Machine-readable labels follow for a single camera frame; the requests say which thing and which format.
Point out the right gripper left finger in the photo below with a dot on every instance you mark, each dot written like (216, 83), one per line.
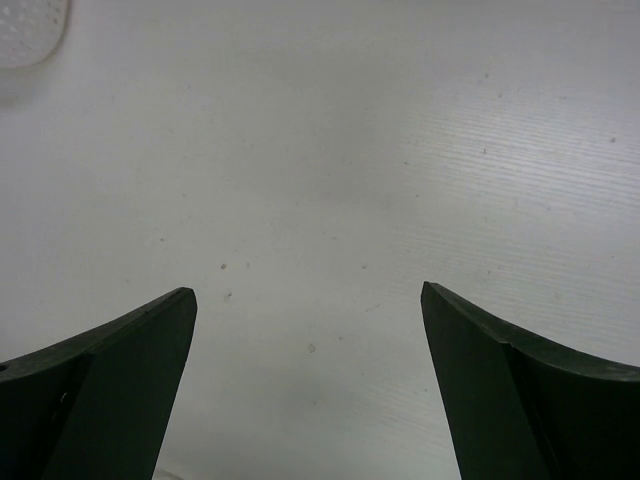
(97, 405)

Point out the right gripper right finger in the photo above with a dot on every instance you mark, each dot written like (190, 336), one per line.
(520, 406)

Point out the white perforated plastic bin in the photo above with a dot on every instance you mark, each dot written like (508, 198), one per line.
(32, 33)

